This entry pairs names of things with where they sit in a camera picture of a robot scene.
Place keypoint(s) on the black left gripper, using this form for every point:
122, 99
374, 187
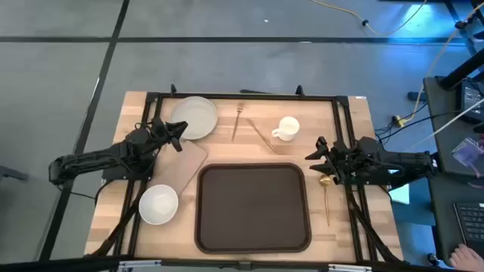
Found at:
160, 132

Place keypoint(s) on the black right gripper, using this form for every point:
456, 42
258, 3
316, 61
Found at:
346, 160

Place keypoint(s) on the gold spoon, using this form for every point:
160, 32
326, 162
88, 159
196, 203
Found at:
324, 181

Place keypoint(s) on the beige cloth napkin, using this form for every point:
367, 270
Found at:
181, 164

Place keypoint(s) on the ribbed grey-white plate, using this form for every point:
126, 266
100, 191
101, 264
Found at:
196, 115

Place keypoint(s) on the white ceramic mug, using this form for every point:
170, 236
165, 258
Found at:
288, 127

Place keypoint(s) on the gold fork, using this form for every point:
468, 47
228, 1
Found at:
236, 122

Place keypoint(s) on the gold knife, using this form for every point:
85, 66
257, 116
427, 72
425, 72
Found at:
261, 135

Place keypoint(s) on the white ceramic bowl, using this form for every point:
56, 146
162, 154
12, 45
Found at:
158, 204

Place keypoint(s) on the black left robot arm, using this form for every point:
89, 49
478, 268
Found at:
94, 156

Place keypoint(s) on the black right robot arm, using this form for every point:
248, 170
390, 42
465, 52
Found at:
401, 162

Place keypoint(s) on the dark brown plastic tray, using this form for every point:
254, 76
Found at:
252, 208

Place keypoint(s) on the black side desk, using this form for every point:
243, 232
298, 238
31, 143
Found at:
446, 124

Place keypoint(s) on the black desk with keyboard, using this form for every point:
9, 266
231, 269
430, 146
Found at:
442, 211

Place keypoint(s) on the clear purple plastic bag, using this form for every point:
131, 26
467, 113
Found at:
469, 151

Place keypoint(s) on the black electronic device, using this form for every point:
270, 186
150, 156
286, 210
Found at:
472, 100

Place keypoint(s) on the black keyboard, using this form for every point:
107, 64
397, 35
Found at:
472, 226

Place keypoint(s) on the black stand leg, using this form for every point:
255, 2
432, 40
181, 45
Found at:
463, 70

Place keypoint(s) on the person's hand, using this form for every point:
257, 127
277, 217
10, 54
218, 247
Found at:
467, 258

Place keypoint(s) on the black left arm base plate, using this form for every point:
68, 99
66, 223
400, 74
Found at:
125, 174

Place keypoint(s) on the black aluminium table frame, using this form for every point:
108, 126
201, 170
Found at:
246, 96

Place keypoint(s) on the black rail with silver brackets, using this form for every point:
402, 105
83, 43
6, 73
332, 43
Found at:
242, 265

